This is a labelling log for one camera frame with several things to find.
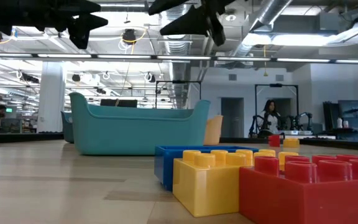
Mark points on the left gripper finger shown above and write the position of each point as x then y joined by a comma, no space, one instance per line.
82,26
76,5

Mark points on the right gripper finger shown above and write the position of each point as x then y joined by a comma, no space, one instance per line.
194,23
166,4

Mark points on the red toy building block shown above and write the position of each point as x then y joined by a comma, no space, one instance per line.
274,141
291,202

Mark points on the yellow toy building block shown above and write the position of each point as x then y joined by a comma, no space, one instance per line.
291,143
204,186

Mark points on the black background robot arm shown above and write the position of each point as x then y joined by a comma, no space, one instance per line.
303,119
255,124

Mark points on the overhead LED light bar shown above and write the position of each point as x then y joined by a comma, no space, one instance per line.
123,56

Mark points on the white building column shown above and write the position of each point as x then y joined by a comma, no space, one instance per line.
51,99

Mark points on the grey door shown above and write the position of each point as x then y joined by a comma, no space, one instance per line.
232,118

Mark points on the slate blue plastic bin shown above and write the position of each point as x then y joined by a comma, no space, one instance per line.
67,127

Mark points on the teal plastic bin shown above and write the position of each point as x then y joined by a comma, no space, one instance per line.
135,133

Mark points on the blue toy building block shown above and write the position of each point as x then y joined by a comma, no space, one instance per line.
165,168

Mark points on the white bottle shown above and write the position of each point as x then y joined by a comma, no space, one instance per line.
346,124
339,123

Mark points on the black overhead camera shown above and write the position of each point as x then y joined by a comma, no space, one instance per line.
129,35

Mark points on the silver ventilation duct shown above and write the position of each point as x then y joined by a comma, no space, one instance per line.
269,12

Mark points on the black background rig frame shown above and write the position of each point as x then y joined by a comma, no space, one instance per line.
275,85

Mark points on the black aluminium table frame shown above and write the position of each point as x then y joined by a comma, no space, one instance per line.
26,137

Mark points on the dark wall monitor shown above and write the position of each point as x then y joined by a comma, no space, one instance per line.
351,107

